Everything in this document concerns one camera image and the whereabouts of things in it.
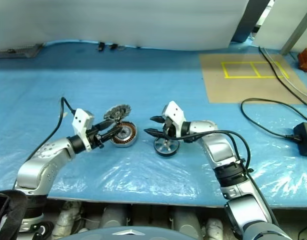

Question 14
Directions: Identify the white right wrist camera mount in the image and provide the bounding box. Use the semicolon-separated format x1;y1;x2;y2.
161;100;186;137

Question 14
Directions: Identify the brown cardboard sheet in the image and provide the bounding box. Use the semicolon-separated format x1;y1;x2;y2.
198;52;307;105

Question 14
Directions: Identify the white wrapped rounded shape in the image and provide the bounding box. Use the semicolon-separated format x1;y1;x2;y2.
55;201;82;234

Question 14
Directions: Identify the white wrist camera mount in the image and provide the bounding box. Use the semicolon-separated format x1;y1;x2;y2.
71;108;96;153
161;100;186;137

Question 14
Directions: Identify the spoked metal rotor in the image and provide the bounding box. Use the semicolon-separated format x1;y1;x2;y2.
153;136;181;158

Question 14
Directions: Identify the grey rounded shape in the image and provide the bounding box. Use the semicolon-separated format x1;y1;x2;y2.
168;207;202;236
100;204;131;227

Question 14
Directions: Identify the long black cable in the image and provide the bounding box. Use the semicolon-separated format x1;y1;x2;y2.
258;46;307;110

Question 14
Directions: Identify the white backdrop panel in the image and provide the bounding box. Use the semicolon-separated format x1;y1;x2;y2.
0;0;247;50

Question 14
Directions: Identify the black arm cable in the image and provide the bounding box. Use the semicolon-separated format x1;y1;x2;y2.
165;129;279;226
12;96;78;188

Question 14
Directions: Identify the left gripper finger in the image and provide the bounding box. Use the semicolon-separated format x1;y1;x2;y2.
100;128;126;141
94;118;118;131

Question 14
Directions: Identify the clear plastic tube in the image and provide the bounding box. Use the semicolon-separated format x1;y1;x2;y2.
262;48;307;100

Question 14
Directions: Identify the red-brown block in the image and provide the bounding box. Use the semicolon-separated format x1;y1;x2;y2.
297;47;307;73

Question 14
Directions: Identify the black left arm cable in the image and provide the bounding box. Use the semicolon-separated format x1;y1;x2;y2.
12;96;78;188

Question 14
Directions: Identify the black power adapter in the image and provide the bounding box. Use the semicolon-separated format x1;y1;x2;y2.
293;121;307;158

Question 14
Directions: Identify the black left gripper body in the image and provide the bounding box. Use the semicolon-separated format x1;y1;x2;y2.
87;126;106;151

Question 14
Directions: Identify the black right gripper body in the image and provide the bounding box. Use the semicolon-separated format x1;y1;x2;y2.
162;117;182;140

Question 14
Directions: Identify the black fabric strap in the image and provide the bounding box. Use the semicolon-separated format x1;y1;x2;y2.
0;189;28;240

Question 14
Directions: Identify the black power adapter cable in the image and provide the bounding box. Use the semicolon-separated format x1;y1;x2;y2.
240;97;307;142

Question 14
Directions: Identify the grey metal post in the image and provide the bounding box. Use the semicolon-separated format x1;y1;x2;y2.
280;0;307;56

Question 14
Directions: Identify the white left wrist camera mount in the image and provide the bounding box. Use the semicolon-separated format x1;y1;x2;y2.
71;108;96;153

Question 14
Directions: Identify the grey robot torso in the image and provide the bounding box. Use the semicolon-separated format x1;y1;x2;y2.
64;219;194;240

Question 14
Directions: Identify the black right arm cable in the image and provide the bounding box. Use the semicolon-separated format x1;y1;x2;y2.
165;129;279;226

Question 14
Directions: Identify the blue plastic table cover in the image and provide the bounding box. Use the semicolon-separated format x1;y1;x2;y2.
0;38;307;208

